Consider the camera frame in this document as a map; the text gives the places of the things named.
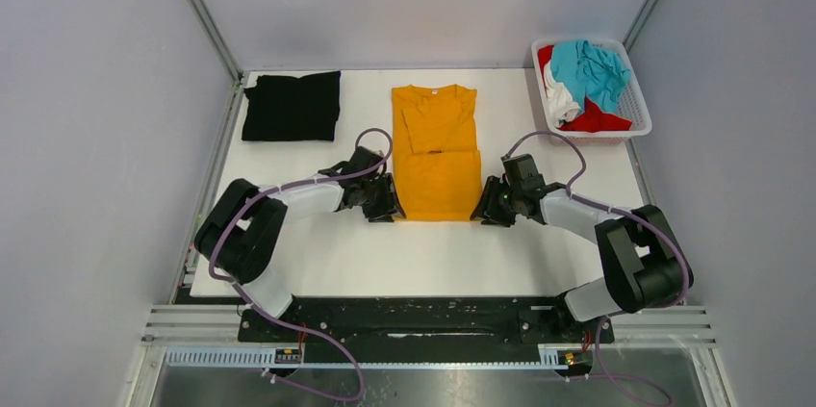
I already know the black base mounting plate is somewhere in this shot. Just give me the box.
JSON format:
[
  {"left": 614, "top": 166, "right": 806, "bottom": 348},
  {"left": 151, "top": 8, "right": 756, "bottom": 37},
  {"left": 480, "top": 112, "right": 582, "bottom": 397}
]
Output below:
[{"left": 238, "top": 296, "right": 615, "bottom": 358}]

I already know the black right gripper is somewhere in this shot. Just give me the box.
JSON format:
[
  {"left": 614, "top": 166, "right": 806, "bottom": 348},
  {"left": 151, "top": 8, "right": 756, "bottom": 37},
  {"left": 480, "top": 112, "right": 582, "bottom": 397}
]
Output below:
[{"left": 470, "top": 175, "right": 523, "bottom": 228}]

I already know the red t shirt in basket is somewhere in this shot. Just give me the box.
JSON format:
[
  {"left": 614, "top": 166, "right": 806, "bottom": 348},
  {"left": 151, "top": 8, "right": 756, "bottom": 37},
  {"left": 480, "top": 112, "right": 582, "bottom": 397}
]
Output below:
[{"left": 536, "top": 44, "right": 632, "bottom": 133}]

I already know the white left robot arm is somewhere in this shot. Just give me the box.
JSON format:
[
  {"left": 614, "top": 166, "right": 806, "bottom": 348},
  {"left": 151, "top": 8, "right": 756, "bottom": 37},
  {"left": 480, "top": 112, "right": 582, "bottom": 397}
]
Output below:
[{"left": 193, "top": 146, "right": 404, "bottom": 341}]

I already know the teal t shirt in basket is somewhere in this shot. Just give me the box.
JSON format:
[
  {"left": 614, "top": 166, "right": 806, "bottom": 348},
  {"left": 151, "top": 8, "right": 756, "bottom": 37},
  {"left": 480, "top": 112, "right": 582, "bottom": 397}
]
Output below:
[{"left": 549, "top": 39, "right": 632, "bottom": 114}]

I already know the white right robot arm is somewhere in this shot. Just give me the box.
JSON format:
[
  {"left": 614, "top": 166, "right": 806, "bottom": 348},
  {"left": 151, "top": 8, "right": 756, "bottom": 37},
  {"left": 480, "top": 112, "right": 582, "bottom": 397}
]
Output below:
[{"left": 471, "top": 154, "right": 693, "bottom": 342}]

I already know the white slotted cable duct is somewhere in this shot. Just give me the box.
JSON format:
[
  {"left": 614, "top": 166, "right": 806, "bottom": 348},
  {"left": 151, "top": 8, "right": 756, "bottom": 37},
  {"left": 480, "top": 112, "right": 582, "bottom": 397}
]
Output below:
[{"left": 164, "top": 344, "right": 593, "bottom": 370}]

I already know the aluminium frame rail left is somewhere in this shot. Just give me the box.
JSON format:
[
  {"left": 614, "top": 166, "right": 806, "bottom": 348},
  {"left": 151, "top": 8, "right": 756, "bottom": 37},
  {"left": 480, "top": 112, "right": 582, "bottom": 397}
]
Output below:
[{"left": 187, "top": 0, "right": 243, "bottom": 82}]

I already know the orange t shirt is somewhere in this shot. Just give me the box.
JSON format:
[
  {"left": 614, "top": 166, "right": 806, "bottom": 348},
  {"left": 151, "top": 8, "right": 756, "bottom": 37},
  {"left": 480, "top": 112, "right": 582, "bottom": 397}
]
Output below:
[{"left": 392, "top": 85, "right": 482, "bottom": 222}]

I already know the white plastic laundry basket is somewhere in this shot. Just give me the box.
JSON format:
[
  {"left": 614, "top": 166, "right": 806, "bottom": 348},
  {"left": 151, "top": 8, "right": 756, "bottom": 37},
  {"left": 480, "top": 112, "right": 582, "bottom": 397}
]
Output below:
[{"left": 530, "top": 37, "right": 652, "bottom": 144}]

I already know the folded black t shirt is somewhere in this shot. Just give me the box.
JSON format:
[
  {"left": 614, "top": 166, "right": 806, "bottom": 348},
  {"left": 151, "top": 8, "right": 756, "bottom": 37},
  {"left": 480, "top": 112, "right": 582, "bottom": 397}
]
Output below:
[{"left": 242, "top": 70, "right": 342, "bottom": 142}]

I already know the white t shirt in basket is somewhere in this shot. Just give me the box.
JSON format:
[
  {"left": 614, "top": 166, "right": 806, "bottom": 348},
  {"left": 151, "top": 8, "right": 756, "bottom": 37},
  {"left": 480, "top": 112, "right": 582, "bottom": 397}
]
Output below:
[{"left": 543, "top": 62, "right": 582, "bottom": 128}]

